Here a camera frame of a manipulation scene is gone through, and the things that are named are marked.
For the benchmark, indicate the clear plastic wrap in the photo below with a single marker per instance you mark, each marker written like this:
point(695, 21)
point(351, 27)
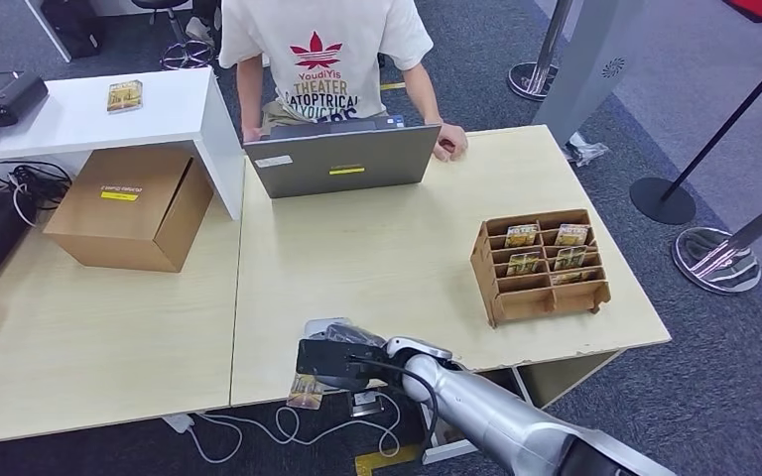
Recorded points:
point(581, 150)

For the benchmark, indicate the person's right forearm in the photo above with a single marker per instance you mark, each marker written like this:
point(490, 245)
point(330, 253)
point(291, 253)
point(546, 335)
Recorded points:
point(250, 92)

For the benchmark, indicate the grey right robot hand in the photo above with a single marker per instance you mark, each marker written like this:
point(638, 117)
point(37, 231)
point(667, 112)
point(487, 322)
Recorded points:
point(355, 335)

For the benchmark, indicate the brown cardboard box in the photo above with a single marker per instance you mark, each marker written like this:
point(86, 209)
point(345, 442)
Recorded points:
point(125, 210)

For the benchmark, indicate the black stanchion post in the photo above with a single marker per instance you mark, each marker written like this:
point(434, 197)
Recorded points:
point(661, 200)

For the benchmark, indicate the white card reader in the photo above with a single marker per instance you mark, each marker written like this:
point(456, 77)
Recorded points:
point(315, 326)

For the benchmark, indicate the person's left forearm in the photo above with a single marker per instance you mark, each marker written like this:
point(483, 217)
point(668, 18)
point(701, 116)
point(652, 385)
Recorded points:
point(424, 95)

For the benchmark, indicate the person's right hand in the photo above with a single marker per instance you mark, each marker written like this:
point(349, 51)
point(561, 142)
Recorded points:
point(252, 134)

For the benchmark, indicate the chrome stanchion post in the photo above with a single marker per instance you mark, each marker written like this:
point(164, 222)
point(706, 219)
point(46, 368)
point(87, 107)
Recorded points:
point(535, 79)
point(715, 263)

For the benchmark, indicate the person's left hand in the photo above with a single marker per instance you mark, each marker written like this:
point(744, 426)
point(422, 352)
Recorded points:
point(450, 141)

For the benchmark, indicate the ID card with tree print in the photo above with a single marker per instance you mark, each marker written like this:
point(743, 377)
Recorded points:
point(305, 393)

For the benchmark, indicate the person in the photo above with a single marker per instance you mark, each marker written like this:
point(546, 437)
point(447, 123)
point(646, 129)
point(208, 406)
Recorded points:
point(322, 59)

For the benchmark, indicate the hotel key card tree print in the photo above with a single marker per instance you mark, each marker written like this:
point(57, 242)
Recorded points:
point(571, 235)
point(522, 235)
point(570, 258)
point(125, 96)
point(523, 264)
point(570, 277)

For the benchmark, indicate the black camera device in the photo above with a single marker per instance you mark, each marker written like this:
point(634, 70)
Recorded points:
point(16, 98)

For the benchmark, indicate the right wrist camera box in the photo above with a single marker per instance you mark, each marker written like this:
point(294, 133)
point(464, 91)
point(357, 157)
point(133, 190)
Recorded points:
point(335, 368)

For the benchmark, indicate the white power adapter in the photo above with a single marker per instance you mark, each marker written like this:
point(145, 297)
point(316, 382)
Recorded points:
point(178, 422)

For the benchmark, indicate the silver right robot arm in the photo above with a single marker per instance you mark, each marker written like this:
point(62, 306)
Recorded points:
point(499, 420)

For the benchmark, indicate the black stool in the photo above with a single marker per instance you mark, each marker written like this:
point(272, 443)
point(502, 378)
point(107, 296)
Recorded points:
point(187, 52)

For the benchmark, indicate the grey laptop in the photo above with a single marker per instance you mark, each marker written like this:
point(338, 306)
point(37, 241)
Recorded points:
point(341, 164)

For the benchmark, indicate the wooden card holder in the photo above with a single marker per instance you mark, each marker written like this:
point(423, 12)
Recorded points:
point(525, 302)

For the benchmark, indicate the white raised shelf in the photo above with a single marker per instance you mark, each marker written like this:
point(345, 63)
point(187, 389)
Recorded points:
point(92, 112)

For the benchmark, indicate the white drawer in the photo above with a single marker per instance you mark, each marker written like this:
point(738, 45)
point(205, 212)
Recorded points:
point(450, 452)

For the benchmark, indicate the metal floor socket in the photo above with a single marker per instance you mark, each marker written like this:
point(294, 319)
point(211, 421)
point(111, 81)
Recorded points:
point(364, 402)

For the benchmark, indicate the grey kiosk pillar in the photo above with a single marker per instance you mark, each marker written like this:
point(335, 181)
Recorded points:
point(591, 66)

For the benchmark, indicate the black cabinet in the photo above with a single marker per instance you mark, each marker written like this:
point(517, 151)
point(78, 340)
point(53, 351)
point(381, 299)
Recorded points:
point(72, 26)

